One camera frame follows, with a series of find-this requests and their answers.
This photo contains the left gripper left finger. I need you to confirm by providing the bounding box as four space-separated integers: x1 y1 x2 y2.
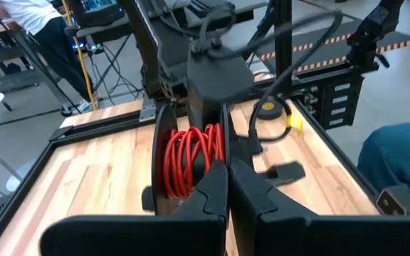
39 159 229 256

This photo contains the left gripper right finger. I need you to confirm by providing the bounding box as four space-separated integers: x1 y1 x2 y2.
228 158 410 256

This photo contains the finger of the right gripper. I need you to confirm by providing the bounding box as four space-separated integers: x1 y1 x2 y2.
141 186 154 213
260 162 306 186

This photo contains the red cord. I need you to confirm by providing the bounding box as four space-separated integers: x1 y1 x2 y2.
162 123 226 200

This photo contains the black cord spool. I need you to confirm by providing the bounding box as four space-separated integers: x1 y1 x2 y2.
151 102 233 216

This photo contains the black tape roll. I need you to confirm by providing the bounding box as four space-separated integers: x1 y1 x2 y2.
253 95 286 120

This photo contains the black control box with labels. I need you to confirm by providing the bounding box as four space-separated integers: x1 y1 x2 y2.
303 69 366 131

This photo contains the person's leg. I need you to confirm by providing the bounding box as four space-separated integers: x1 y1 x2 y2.
357 122 410 196

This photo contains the black equipment table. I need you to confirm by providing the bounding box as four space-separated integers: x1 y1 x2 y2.
65 0 268 40

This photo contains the person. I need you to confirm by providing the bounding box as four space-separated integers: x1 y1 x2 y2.
0 0 99 113

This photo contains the black cable with yellow tag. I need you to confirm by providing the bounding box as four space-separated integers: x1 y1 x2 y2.
248 10 344 143

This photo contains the black table-level camera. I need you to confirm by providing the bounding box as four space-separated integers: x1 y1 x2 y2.
375 184 410 216

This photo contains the yellow floor cable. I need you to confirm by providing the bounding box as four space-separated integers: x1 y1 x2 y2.
61 0 98 111

